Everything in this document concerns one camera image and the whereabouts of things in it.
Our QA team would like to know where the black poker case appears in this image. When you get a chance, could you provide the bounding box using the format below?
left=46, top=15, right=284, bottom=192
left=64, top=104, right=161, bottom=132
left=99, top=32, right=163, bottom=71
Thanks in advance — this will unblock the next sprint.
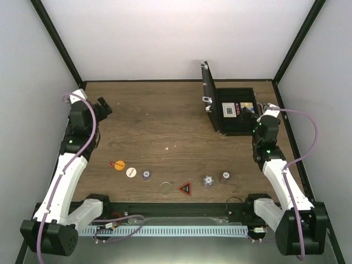
left=200, top=61, right=259, bottom=136

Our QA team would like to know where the red black chip stack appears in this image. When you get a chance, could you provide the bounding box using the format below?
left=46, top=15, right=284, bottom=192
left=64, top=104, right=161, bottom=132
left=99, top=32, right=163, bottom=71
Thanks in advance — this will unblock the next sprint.
left=219, top=172, right=230, bottom=184

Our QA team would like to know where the purple chip stack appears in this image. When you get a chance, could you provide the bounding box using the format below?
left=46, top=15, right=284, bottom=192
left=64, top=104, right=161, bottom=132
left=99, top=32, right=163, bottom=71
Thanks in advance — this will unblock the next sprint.
left=142, top=170, right=152, bottom=180

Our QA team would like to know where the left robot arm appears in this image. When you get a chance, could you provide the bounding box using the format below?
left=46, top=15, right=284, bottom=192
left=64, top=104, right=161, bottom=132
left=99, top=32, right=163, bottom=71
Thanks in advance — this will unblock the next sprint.
left=20, top=89, right=112, bottom=258

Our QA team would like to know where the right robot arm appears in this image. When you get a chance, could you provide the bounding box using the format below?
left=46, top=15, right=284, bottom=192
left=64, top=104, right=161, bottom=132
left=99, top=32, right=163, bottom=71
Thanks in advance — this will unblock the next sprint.
left=241, top=104, right=328, bottom=260

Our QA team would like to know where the blue yellow card deck box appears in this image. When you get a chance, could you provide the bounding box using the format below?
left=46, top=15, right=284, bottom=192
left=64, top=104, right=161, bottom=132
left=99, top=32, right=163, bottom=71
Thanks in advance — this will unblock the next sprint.
left=240, top=102, right=254, bottom=112

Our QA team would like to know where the white card deck box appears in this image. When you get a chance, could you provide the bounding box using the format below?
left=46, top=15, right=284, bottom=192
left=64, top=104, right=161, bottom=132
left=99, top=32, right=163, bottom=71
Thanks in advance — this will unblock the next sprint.
left=222, top=102, right=237, bottom=118

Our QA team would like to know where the orange big blind button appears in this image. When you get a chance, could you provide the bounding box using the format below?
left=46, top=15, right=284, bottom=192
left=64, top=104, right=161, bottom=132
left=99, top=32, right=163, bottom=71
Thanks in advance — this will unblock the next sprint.
left=114, top=160, right=125, bottom=171

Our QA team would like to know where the white dealer button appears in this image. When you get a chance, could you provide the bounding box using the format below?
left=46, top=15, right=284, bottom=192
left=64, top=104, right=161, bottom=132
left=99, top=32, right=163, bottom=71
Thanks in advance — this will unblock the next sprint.
left=125, top=167, right=137, bottom=178

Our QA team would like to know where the triangular all in button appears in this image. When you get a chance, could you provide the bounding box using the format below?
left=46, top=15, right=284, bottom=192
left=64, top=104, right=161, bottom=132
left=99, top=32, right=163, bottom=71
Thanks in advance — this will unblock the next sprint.
left=178, top=181, right=191, bottom=196

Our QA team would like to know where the clear acrylic dealer puck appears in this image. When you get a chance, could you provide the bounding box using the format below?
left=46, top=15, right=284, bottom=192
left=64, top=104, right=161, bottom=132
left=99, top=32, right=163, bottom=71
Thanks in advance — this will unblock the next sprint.
left=159, top=181, right=173, bottom=197

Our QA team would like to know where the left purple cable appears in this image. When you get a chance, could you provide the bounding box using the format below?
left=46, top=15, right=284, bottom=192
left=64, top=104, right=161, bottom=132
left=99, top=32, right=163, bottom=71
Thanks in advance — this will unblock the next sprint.
left=36, top=92, right=97, bottom=264

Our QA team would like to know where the purple cable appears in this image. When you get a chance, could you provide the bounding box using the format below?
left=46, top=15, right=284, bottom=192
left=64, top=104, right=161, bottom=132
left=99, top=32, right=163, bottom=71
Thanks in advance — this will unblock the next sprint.
left=36, top=92, right=97, bottom=264
left=272, top=108, right=317, bottom=261

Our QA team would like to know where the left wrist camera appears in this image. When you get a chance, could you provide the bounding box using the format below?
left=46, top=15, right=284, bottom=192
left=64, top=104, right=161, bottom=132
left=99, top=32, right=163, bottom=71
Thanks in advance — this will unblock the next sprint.
left=62, top=89, right=87, bottom=105

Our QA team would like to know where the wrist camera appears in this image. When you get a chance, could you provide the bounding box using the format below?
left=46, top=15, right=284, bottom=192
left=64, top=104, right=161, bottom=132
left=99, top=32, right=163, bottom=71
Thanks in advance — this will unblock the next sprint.
left=62, top=89, right=87, bottom=105
left=263, top=103, right=280, bottom=118

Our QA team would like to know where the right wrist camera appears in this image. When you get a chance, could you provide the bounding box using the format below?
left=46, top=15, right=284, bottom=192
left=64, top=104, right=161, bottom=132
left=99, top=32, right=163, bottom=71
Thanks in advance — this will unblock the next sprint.
left=263, top=103, right=280, bottom=118

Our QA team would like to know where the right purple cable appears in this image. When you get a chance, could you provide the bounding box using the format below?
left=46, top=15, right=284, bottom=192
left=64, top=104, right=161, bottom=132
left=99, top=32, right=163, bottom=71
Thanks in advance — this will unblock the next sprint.
left=272, top=108, right=317, bottom=261

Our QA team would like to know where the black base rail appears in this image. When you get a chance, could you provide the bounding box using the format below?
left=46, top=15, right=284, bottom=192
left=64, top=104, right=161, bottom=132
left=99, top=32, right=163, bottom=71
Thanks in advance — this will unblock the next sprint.
left=35, top=202, right=328, bottom=221

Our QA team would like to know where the light blue slotted cable duct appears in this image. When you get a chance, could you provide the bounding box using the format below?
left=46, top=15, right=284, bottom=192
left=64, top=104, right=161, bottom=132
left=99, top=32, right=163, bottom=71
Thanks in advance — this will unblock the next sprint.
left=79, top=225, right=248, bottom=238

